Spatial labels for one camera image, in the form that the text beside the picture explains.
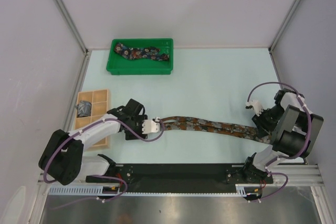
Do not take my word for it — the purple cable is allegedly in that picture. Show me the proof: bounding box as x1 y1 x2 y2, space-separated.
246 81 313 204
43 119 165 205

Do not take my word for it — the dark floral tie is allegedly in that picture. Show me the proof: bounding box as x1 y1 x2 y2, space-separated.
113 42 170 61

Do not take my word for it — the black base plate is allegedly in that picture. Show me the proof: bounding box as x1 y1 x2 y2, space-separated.
86 163 274 194

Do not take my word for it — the rolled grey tie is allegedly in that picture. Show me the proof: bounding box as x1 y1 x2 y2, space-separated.
75 100 92 118

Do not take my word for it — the green plastic bin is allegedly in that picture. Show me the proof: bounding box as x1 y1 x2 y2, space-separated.
106 38 174 75

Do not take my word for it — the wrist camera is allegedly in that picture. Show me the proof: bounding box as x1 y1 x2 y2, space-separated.
142 117 162 134
245 100 264 116

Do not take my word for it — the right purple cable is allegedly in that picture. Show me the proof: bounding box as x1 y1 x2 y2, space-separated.
246 81 313 204

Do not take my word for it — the white cable duct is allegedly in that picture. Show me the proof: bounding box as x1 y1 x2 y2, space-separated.
48 184 261 197

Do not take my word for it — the orange grey patterned tie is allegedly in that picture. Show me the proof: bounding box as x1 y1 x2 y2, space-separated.
162 116 271 144

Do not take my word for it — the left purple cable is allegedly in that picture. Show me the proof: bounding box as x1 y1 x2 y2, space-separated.
43 119 165 205

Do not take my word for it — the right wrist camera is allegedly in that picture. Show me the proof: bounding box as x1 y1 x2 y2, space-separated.
245 100 264 116

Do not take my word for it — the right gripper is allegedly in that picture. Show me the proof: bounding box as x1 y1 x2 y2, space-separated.
251 104 285 138

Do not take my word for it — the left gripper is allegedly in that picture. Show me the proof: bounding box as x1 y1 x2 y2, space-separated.
124 114 148 140

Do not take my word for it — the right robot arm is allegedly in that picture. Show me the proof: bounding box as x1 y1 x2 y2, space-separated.
242 89 324 183

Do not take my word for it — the wooden compartment box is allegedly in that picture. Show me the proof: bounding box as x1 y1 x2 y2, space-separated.
72 89 112 152

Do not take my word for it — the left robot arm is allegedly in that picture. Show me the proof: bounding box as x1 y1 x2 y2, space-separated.
38 99 148 185

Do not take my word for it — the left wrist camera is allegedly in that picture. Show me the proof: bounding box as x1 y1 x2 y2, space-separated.
142 117 162 134

